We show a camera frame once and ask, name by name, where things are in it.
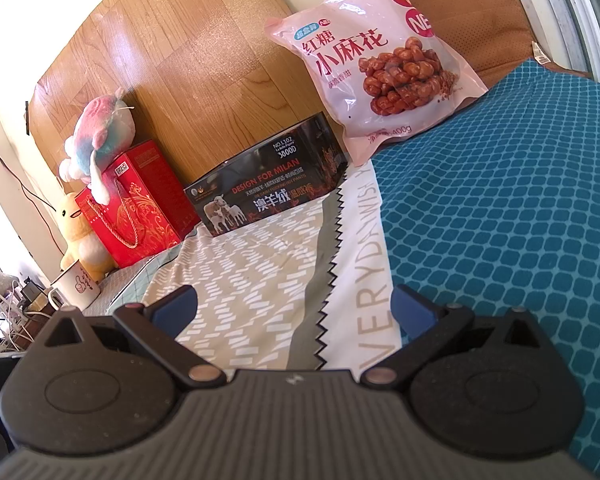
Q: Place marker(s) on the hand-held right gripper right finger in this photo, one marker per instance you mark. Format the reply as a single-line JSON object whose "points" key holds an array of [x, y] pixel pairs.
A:
{"points": [[412, 315]]}

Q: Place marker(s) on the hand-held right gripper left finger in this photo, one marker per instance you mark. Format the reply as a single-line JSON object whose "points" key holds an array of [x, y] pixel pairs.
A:
{"points": [[175, 310]]}

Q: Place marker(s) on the black printed box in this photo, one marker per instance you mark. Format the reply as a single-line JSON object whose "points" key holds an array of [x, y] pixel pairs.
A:
{"points": [[280, 180]]}

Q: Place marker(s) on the white enamel mug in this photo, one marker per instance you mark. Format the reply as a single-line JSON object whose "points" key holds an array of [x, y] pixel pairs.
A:
{"points": [[77, 285]]}

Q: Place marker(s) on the red gift box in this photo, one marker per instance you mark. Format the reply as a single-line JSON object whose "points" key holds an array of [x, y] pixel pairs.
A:
{"points": [[145, 210]]}

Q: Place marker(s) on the yellow duck plush toy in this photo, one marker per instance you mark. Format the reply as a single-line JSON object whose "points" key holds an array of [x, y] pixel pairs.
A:
{"points": [[85, 245]]}

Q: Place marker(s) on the teal patterned mat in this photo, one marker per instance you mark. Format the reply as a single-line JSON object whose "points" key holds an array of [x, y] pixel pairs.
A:
{"points": [[505, 185]]}

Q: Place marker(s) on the pastel plush toy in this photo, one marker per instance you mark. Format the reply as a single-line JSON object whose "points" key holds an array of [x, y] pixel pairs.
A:
{"points": [[100, 130]]}

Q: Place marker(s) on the wooden headboard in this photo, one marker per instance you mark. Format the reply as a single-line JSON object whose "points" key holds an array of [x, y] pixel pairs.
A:
{"points": [[180, 60]]}

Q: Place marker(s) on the large pink snack bag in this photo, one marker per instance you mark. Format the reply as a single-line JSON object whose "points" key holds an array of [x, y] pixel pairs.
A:
{"points": [[360, 50]]}

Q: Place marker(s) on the brown cushion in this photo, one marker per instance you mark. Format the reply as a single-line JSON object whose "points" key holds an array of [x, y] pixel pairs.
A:
{"points": [[480, 10]]}

